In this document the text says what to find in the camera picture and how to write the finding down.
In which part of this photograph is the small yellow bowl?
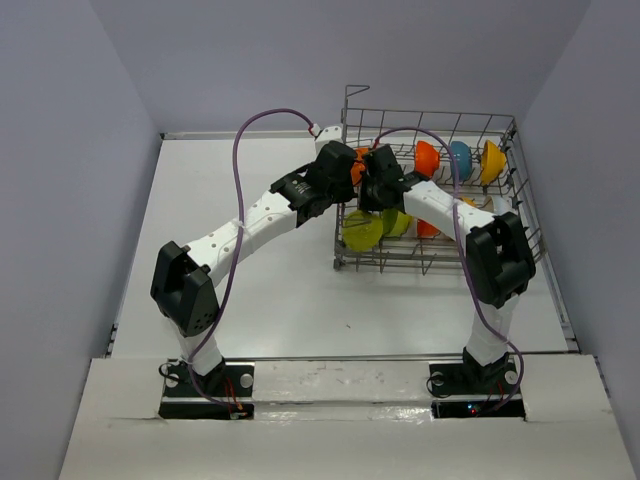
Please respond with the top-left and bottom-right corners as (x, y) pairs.
(460, 197), (477, 208)

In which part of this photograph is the green bowl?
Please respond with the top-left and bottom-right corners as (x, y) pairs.
(381, 209), (413, 238)
(342, 210), (384, 252)

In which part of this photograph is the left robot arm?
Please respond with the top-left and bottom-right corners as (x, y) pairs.
(150, 140), (357, 398)

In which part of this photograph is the white round bowl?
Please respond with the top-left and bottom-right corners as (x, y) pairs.
(480, 195), (515, 215)

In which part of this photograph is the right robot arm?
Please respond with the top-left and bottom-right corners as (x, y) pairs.
(360, 145), (536, 395)

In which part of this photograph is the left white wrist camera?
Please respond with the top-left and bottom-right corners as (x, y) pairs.
(309, 124), (343, 153)

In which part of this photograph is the grey wire dish rack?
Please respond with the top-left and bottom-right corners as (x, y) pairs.
(333, 85), (546, 274)

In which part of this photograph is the blue bowl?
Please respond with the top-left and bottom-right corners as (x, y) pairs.
(450, 141), (473, 183)

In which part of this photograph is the large yellow bowl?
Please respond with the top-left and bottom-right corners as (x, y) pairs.
(480, 140), (507, 186)

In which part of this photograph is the orange bowl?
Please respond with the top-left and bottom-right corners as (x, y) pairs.
(416, 219), (440, 238)
(414, 140), (440, 178)

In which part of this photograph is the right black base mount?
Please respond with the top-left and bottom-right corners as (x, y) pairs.
(425, 351), (526, 420)

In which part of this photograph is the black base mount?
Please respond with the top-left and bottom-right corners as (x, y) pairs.
(158, 359), (255, 421)
(425, 351), (526, 420)

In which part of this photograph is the white orange-bottom bowl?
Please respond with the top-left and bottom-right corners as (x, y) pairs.
(350, 147), (370, 187)

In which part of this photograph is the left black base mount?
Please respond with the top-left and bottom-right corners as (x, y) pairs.
(158, 359), (255, 421)

